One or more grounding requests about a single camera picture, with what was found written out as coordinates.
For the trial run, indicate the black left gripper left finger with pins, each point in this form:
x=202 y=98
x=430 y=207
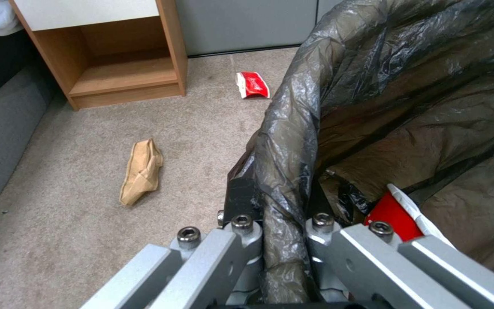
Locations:
x=212 y=257

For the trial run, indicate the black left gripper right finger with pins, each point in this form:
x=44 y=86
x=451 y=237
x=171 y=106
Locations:
x=384 y=264

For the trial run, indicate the trash bin with dark bag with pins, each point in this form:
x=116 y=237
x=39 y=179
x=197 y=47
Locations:
x=401 y=106

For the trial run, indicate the red and white carton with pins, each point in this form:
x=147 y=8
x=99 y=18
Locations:
x=395 y=215

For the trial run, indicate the crumpled brown paper bag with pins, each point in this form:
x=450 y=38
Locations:
x=142 y=173

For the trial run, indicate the red and white snack wrapper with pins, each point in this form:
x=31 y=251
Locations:
x=253 y=84

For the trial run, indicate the wooden nightstand with white drawer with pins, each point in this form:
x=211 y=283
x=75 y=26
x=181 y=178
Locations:
x=114 y=54

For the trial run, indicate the grey cabinet panel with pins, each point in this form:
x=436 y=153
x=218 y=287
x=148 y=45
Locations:
x=247 y=25

